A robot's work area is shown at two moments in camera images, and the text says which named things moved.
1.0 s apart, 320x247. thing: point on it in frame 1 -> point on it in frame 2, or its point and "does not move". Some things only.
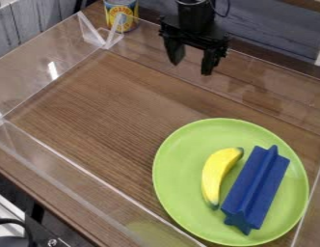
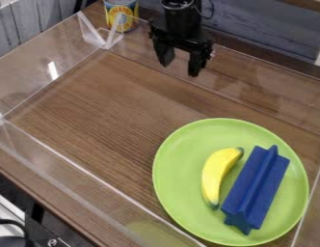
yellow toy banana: [215, 165] does not move
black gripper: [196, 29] -> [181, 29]
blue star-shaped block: [255, 188] does not move
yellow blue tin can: [123, 14] does not move
